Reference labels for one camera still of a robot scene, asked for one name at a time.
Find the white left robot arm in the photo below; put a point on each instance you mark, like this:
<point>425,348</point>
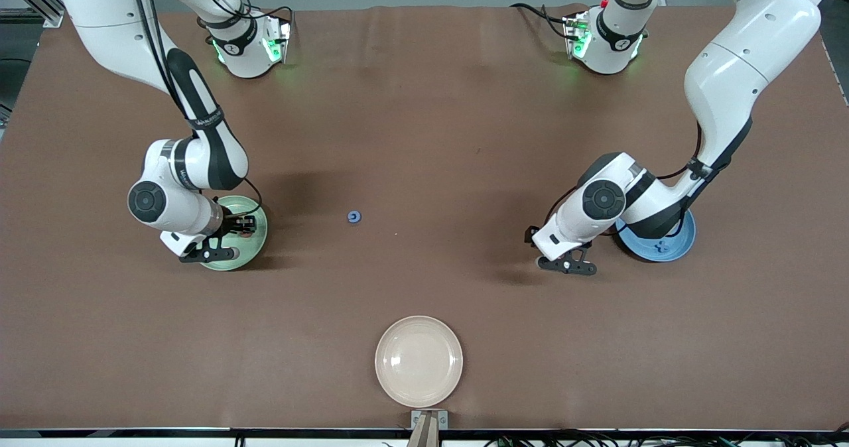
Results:
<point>603,199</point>

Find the brown table cover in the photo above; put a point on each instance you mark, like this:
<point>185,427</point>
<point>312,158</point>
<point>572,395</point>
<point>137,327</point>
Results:
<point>424,135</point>

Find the light green plate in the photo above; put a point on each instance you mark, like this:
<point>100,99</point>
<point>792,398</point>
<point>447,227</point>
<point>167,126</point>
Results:
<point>255,251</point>

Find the beige post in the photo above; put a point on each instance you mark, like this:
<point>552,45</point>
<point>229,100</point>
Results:
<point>424,435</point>

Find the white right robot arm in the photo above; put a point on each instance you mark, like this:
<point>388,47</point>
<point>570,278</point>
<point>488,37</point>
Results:
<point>199,162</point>

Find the aluminium frame profile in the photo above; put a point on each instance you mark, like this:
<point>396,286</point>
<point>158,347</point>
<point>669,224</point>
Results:
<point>50,17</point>

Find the grey metal bracket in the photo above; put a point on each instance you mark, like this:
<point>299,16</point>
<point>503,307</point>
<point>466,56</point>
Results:
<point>415,420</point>

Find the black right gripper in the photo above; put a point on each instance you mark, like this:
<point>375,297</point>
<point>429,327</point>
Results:
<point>231,223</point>

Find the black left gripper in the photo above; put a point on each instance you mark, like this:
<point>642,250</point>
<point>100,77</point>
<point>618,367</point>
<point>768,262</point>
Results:
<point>528,235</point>

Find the blue letter t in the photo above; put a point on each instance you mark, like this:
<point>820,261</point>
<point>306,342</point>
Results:
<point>660,248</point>

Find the beige plate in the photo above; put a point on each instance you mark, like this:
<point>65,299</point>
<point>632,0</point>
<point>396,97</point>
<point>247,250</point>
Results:
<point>418,361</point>

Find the blue letter G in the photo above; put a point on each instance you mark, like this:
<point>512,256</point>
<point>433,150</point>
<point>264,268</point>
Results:
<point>350,217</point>

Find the blue plate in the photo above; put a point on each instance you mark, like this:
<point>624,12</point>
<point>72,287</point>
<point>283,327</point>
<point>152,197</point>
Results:
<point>670,251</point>

